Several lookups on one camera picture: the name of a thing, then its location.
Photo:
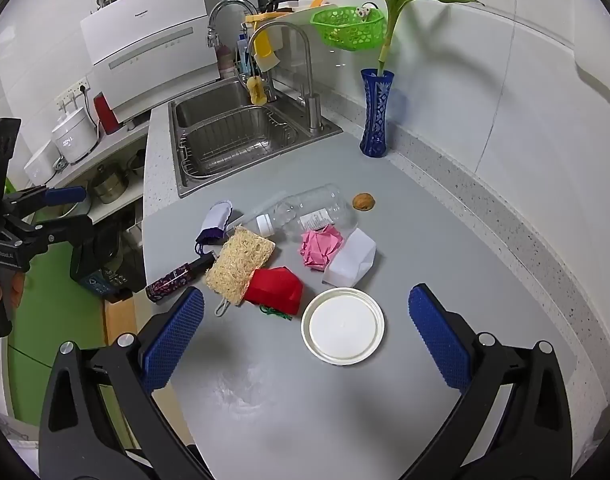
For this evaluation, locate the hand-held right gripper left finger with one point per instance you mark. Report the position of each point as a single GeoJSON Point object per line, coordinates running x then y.
{"type": "Point", "coordinates": [177, 340]}

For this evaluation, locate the small steel pot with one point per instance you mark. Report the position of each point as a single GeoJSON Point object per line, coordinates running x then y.
{"type": "Point", "coordinates": [137, 162]}

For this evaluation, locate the large steel pot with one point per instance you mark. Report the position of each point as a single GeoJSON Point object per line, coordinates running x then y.
{"type": "Point", "coordinates": [110, 185]}

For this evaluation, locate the dark patterned tube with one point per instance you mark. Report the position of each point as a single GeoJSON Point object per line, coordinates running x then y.
{"type": "Point", "coordinates": [175, 277]}

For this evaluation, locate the white kitchen appliance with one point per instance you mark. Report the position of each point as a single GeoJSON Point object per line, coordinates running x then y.
{"type": "Point", "coordinates": [40, 162]}

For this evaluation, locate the clear plastic bottle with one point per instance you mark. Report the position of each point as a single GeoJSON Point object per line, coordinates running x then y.
{"type": "Point", "coordinates": [315, 205]}

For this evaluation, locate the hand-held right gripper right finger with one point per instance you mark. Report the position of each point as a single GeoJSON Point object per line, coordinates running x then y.
{"type": "Point", "coordinates": [442, 340]}

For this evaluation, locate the person's left hand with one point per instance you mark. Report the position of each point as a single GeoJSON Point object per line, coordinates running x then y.
{"type": "Point", "coordinates": [16, 287]}

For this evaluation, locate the blue glass vase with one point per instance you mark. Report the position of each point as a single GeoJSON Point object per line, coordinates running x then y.
{"type": "Point", "coordinates": [376, 115]}

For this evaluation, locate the purple and white pouch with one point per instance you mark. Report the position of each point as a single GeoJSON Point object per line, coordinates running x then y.
{"type": "Point", "coordinates": [217, 215]}

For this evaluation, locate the green bamboo plant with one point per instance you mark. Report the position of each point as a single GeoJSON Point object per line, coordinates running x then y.
{"type": "Point", "coordinates": [385, 55]}

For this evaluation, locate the tan loofah scrubber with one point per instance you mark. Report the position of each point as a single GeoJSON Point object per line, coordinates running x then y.
{"type": "Point", "coordinates": [240, 260]}

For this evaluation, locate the stainless steel sink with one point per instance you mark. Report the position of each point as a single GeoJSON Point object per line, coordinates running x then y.
{"type": "Point", "coordinates": [210, 105]}

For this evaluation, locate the green plastic basket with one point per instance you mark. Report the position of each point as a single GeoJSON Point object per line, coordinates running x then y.
{"type": "Point", "coordinates": [345, 30]}

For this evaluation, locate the small white toy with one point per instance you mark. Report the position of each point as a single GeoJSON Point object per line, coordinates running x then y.
{"type": "Point", "coordinates": [364, 12]}

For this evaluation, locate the pink bottle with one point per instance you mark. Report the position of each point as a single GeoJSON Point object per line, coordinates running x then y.
{"type": "Point", "coordinates": [225, 60]}

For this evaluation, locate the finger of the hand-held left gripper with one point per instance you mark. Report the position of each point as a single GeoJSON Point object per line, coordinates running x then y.
{"type": "Point", "coordinates": [60, 230]}
{"type": "Point", "coordinates": [67, 194]}

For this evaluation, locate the white wall outlet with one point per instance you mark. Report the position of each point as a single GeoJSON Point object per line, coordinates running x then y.
{"type": "Point", "coordinates": [82, 89]}

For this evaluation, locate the green twist tie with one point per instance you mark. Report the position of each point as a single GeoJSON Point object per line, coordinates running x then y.
{"type": "Point", "coordinates": [277, 314]}

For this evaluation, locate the red cup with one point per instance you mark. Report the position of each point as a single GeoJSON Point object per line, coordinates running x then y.
{"type": "Point", "coordinates": [106, 112]}

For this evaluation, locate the yellow hanging sponge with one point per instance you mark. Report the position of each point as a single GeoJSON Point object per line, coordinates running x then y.
{"type": "Point", "coordinates": [257, 92]}

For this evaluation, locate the chrome faucet with filter head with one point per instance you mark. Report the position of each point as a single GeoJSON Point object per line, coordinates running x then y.
{"type": "Point", "coordinates": [230, 5]}

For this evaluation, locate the blue bottle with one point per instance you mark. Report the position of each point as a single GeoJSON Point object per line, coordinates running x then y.
{"type": "Point", "coordinates": [243, 55]}

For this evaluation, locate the white round lid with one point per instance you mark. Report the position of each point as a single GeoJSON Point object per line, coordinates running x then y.
{"type": "Point", "coordinates": [342, 325]}

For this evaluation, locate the yellow dish cloth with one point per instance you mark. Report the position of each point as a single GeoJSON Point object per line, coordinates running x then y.
{"type": "Point", "coordinates": [265, 50]}

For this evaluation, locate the brown walnut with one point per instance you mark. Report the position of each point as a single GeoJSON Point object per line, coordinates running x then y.
{"type": "Point", "coordinates": [363, 202]}

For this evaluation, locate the pink paper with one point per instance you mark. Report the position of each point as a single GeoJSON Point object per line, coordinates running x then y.
{"type": "Point", "coordinates": [320, 247]}

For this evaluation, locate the black appliance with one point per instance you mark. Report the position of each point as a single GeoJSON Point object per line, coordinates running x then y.
{"type": "Point", "coordinates": [105, 260]}

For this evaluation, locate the chrome gooseneck faucet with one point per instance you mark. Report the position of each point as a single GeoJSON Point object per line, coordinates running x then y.
{"type": "Point", "coordinates": [312, 110]}

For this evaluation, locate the white rice cooker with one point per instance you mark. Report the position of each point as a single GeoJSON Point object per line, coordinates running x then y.
{"type": "Point", "coordinates": [72, 135]}

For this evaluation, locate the white paper carton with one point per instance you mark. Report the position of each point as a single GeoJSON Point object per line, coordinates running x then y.
{"type": "Point", "coordinates": [350, 257]}

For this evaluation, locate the white countertop dishwasher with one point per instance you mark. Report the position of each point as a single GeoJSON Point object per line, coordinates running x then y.
{"type": "Point", "coordinates": [150, 35]}

